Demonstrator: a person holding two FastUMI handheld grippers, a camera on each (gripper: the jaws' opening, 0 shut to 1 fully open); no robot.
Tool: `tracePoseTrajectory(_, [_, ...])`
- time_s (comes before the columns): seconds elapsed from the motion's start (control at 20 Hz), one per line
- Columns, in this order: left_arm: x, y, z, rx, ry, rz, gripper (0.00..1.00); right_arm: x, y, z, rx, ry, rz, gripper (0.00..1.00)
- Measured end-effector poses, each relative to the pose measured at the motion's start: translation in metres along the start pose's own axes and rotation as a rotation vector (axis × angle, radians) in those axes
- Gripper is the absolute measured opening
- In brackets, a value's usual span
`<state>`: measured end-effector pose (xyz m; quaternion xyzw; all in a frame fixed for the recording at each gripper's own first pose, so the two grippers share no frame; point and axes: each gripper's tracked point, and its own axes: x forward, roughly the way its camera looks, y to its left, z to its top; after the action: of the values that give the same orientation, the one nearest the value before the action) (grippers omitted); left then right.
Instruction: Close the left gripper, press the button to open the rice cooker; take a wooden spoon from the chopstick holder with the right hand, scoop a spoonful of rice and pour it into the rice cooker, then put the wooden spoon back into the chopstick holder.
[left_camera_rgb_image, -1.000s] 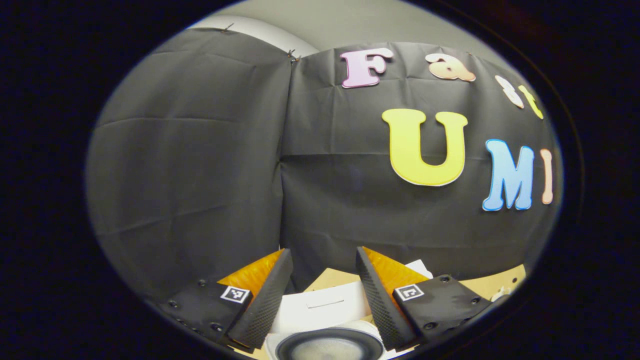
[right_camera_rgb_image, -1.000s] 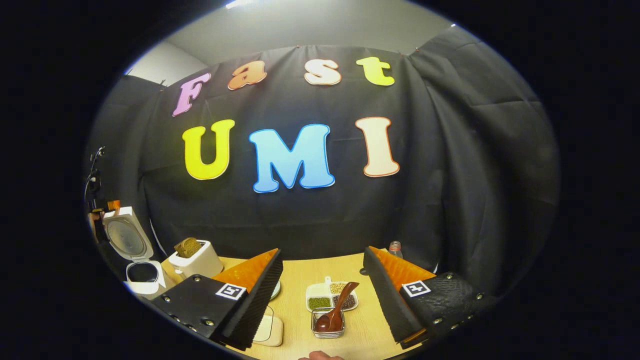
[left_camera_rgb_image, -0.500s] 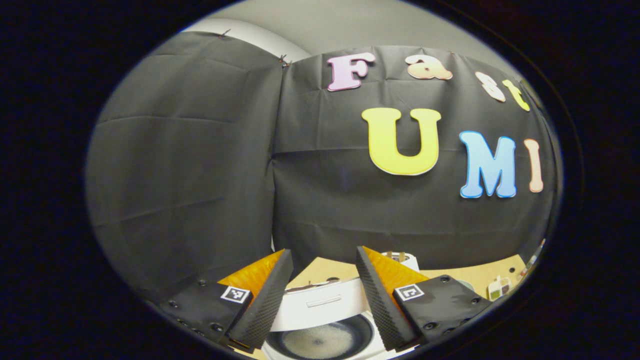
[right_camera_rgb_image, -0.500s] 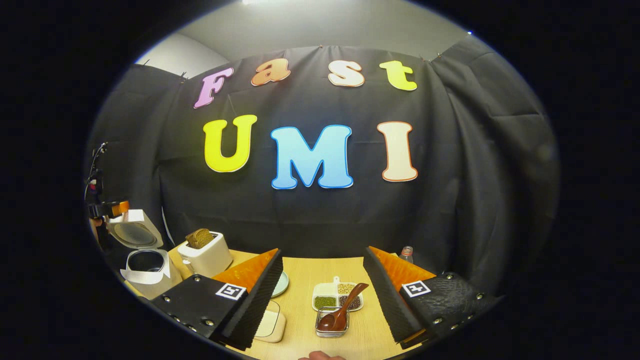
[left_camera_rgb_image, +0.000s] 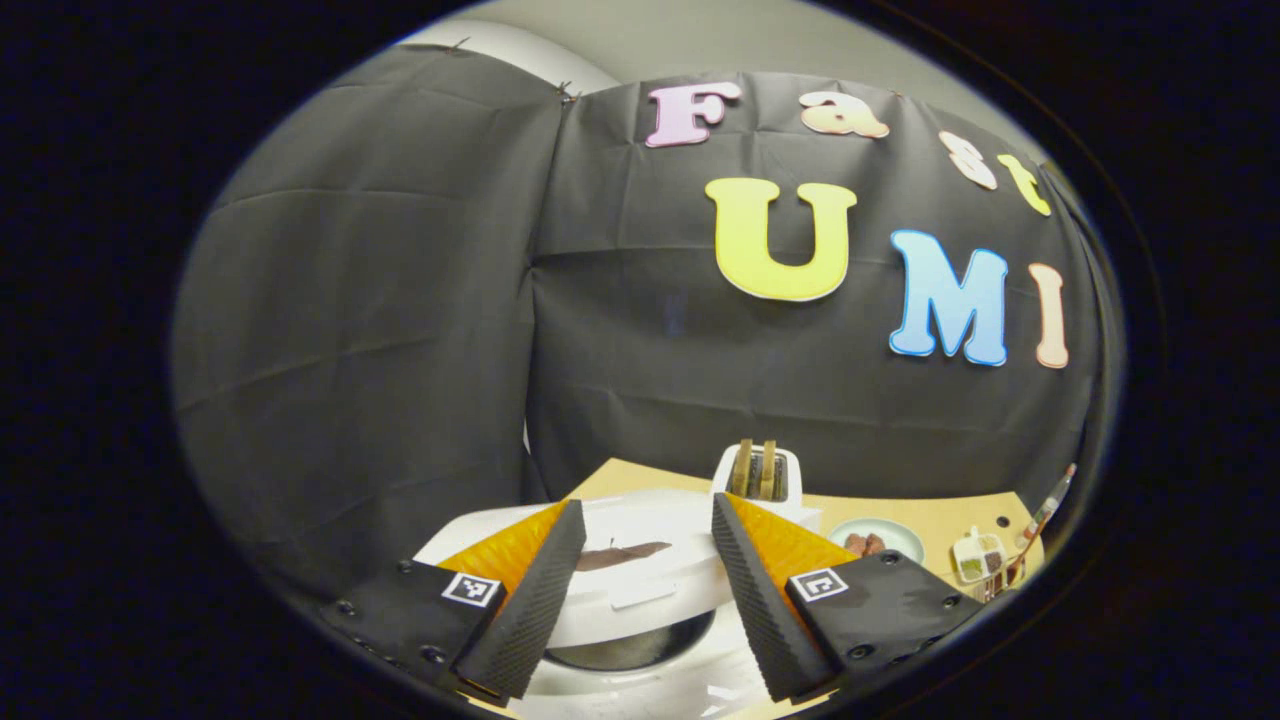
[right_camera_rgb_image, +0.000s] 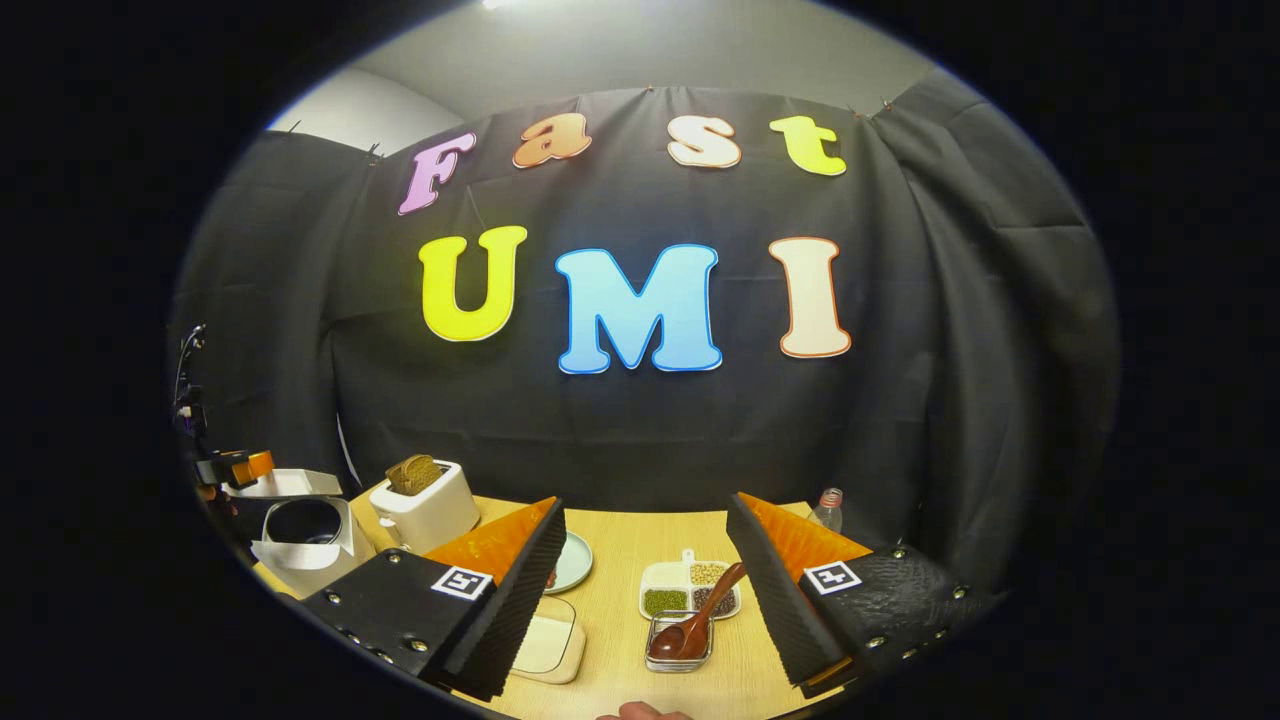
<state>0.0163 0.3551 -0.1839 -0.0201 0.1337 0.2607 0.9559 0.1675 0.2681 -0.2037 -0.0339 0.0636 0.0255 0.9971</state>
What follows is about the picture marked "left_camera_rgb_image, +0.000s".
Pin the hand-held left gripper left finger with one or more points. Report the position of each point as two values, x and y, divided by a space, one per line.
530 610

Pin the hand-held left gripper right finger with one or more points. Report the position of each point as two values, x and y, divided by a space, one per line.
765 610

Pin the white rice cooker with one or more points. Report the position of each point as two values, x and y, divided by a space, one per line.
650 585

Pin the clear chopstick holder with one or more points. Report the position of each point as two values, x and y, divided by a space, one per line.
1005 590

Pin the red meat slice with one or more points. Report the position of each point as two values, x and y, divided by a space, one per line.
876 544
856 545

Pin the white toaster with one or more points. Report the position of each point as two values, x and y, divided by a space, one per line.
790 480

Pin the brown bread slice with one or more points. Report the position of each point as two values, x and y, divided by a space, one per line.
768 470
740 468

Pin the light green plate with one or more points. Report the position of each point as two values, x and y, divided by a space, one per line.
900 535

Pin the white divided dish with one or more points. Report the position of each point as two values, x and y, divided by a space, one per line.
968 548

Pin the black backdrop cloth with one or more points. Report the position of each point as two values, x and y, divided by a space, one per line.
400 350

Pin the clear plastic water bottle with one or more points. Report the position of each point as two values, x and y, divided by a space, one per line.
1042 515

